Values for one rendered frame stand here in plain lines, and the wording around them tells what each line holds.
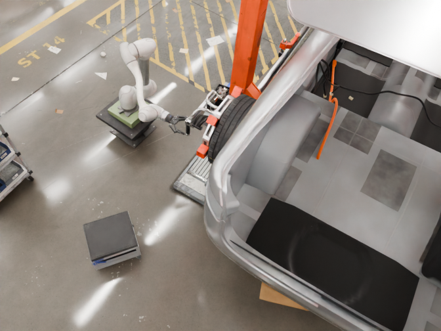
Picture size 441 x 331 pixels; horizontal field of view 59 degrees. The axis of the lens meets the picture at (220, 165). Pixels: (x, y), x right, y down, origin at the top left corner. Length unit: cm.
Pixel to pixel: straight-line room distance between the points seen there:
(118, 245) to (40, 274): 80
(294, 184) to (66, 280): 214
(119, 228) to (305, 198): 159
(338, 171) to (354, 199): 24
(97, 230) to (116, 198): 59
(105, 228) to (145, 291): 66
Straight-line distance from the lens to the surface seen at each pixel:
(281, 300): 367
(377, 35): 115
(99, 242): 347
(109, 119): 419
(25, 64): 544
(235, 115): 305
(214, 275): 365
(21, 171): 422
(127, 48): 355
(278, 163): 283
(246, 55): 340
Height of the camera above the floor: 349
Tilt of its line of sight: 57 degrees down
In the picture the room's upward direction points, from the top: 8 degrees clockwise
